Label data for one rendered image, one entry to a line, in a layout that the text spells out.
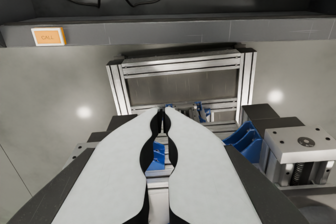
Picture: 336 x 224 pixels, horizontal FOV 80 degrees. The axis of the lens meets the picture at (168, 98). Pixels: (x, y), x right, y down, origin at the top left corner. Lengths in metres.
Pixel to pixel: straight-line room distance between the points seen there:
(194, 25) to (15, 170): 2.21
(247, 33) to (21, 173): 2.26
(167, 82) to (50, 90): 0.89
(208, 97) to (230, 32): 0.92
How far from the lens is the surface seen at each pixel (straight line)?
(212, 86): 1.26
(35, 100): 1.80
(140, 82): 1.23
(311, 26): 0.46
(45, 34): 0.43
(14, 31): 0.47
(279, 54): 1.57
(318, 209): 0.61
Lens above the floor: 1.33
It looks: 62 degrees down
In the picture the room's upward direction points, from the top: 180 degrees clockwise
